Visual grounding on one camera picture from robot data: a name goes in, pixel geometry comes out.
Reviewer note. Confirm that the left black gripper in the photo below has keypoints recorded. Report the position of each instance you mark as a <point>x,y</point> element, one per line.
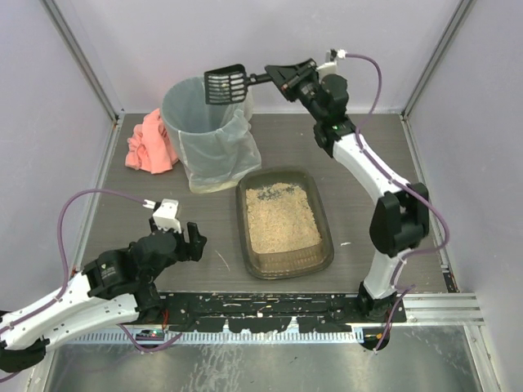
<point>188,245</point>

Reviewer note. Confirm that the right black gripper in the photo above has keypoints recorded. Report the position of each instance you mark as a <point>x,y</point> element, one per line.
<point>295,79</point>

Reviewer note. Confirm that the black slotted litter scoop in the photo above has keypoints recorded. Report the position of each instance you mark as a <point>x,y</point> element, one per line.
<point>229,85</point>

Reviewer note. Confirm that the dark translucent litter box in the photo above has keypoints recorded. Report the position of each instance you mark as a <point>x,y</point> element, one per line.
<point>286,264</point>

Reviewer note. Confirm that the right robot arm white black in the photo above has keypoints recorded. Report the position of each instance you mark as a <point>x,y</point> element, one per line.
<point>400,219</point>

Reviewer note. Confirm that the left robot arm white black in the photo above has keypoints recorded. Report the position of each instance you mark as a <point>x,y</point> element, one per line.
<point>116,288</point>

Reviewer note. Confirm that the beige cat litter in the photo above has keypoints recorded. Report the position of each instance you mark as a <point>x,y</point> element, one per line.
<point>280,219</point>

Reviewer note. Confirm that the pink cloth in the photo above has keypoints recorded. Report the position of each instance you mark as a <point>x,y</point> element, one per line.
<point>149,147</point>

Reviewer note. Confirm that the bin with translucent bag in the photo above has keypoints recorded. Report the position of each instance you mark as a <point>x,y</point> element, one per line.
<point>214,143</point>

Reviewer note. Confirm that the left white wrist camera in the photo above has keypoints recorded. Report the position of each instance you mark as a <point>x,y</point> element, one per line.
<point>165,214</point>

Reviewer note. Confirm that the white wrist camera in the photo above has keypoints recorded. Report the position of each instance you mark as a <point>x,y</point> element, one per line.
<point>330,64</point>
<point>165,214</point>

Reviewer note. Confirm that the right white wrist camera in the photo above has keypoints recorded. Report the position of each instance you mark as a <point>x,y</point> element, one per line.
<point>330,64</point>

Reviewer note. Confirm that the black taped base rail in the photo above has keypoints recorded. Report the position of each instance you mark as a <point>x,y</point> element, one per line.
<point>257,312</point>

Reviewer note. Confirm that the grey slotted cable duct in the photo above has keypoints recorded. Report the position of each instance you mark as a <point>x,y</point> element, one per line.
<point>115,336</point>

